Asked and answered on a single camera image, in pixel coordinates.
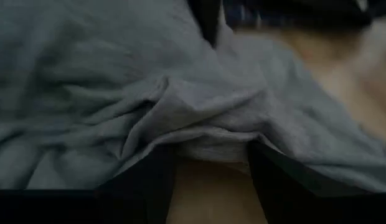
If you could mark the small light grey cloth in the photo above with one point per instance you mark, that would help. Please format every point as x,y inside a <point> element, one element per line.
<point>118,77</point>

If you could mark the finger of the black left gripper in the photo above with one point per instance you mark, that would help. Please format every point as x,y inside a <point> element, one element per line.
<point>207,18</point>

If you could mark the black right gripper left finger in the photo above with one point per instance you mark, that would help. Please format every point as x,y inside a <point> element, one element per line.
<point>87,205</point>

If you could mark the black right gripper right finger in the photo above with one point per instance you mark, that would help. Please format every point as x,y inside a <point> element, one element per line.
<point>305,202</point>

